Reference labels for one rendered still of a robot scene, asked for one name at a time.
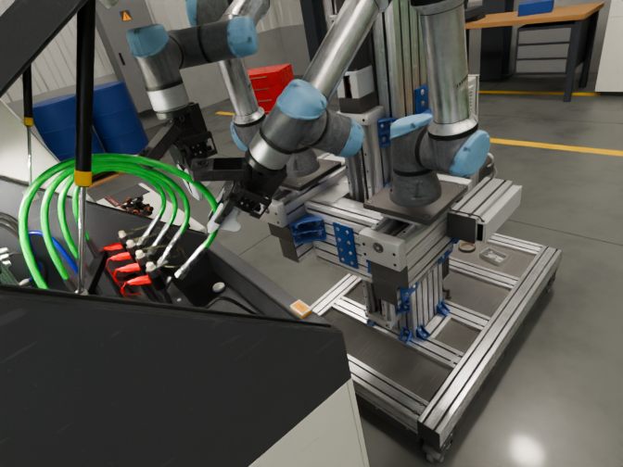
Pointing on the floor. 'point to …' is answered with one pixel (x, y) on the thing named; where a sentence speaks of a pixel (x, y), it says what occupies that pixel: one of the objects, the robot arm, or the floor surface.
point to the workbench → (545, 37)
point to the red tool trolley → (270, 83)
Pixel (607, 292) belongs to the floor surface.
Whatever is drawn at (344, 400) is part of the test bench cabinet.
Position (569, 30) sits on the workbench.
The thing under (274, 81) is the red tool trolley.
